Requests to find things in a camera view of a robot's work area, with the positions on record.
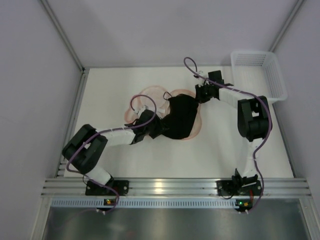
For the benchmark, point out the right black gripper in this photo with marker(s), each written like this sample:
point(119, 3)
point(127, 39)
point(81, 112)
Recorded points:
point(200, 93)

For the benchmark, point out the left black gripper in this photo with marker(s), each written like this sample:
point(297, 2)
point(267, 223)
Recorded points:
point(155, 128)

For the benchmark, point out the peach floral mesh laundry bag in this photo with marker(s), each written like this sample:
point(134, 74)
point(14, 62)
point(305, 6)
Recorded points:
point(156, 98)

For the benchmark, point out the black bra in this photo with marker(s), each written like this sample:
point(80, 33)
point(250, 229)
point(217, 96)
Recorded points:
point(183, 120)

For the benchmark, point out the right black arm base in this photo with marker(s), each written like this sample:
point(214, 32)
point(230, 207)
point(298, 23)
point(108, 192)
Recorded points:
point(227, 188)

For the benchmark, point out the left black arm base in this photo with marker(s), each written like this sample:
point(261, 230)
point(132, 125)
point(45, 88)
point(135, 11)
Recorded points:
point(110, 187)

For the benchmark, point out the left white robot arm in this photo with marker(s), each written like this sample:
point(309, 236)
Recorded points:
point(85, 148)

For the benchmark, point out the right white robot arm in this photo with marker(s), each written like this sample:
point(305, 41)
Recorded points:
point(254, 124)

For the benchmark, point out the white plastic basket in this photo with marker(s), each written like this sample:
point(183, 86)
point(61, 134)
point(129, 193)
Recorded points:
point(258, 72)

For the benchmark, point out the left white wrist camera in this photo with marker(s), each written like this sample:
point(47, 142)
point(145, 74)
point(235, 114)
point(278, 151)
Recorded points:
point(140, 110)

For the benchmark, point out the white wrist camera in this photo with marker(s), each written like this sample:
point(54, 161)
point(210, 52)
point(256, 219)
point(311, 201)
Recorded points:
point(140, 110)
point(200, 76)

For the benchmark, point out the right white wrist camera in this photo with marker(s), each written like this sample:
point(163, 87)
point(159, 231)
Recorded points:
point(200, 76)

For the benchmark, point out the left aluminium frame post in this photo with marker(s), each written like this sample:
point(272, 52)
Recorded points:
point(61, 33)

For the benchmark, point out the aluminium frame post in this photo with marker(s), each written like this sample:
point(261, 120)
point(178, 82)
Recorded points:
point(61, 33)
point(285, 26)

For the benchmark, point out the white slotted cable duct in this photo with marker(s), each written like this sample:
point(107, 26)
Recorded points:
point(157, 203)

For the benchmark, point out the aluminium mounting rail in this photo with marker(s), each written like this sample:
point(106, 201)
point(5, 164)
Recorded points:
point(274, 188)

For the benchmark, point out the right aluminium frame post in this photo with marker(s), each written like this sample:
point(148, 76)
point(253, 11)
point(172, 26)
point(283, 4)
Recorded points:
point(285, 26)

